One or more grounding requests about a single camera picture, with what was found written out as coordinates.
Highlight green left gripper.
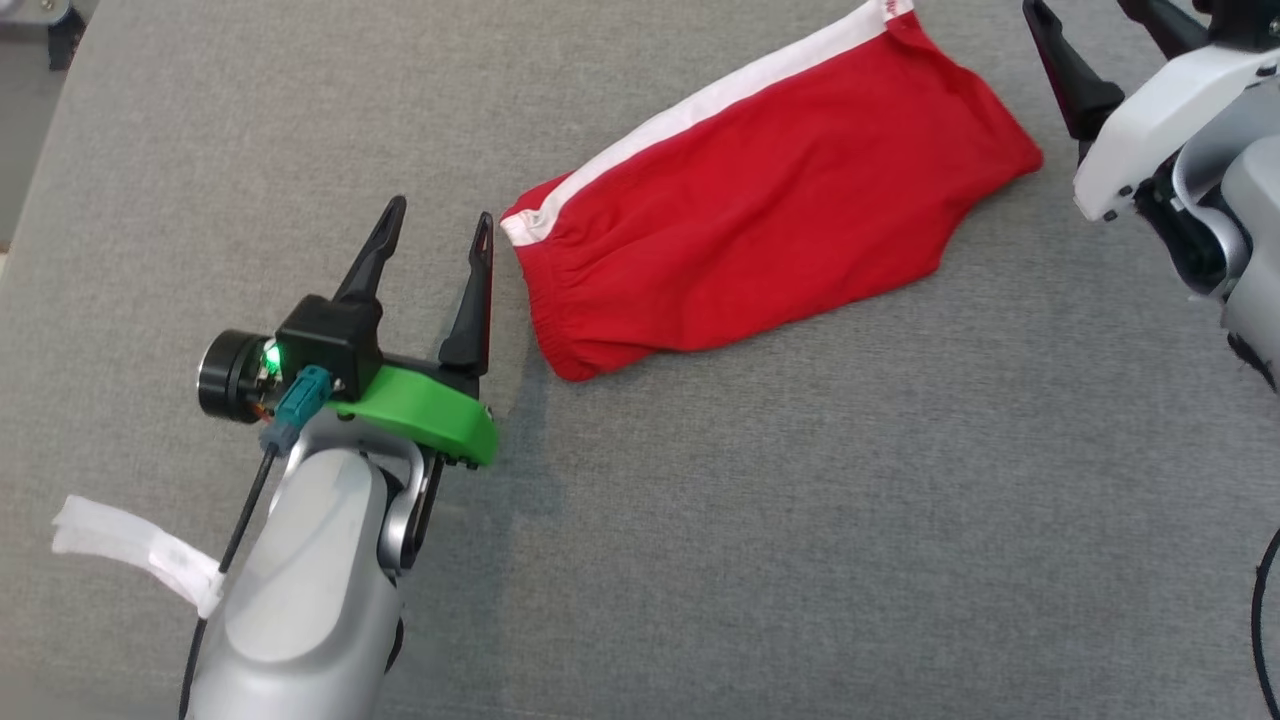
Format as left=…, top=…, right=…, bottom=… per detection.
left=332, top=195, right=500, bottom=471

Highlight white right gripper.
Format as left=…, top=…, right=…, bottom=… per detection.
left=1021, top=0, right=1280, bottom=224

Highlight red shorts with white stripe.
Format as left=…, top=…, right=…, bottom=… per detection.
left=499, top=0, right=1046, bottom=384

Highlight white tape label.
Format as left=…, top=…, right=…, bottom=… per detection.
left=51, top=494, right=227, bottom=619

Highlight grey fabric sofa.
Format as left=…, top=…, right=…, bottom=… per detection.
left=0, top=0, right=1280, bottom=720

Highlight grey black furniture base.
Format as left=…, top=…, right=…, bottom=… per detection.
left=0, top=0, right=89, bottom=73

